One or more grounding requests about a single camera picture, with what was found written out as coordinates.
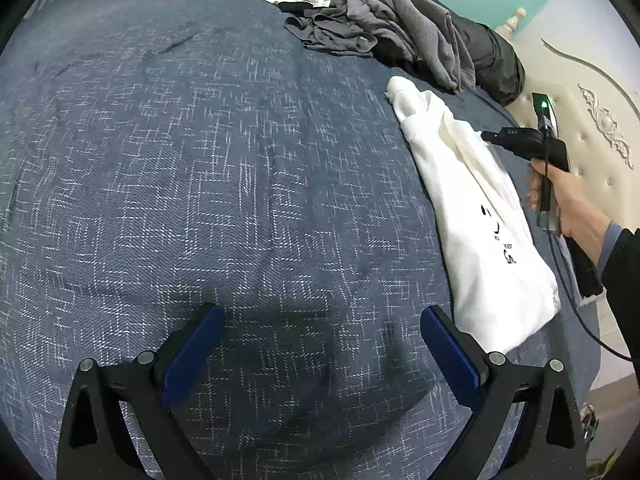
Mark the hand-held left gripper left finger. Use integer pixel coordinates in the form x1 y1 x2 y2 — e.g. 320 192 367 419
57 303 225 480

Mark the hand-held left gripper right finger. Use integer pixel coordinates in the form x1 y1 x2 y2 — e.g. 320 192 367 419
421 305 587 480

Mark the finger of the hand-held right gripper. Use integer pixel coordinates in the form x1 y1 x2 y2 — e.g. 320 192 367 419
481 128 516 149

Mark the white long-sleeve shirt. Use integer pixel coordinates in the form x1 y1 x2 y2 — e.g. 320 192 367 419
385 76 561 356

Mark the person's right forearm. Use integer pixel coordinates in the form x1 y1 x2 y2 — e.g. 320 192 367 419
585 220 640 361

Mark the person's right hand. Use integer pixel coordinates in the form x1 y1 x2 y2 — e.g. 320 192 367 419
522 159 614 267

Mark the dark grey rolled duvet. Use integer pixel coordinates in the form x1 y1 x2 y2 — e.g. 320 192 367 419
70 0 526 106

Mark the cream tufted headboard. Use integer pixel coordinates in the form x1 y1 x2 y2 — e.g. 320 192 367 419
492 7 640 341

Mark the crumpled grey sweatshirt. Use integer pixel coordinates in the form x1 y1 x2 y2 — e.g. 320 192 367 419
367 0 476 93

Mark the black crumpled garment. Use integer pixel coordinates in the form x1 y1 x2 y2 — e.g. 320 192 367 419
277 0 331 13

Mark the black cable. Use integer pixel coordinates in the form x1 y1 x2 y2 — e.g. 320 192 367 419
545 145 640 361

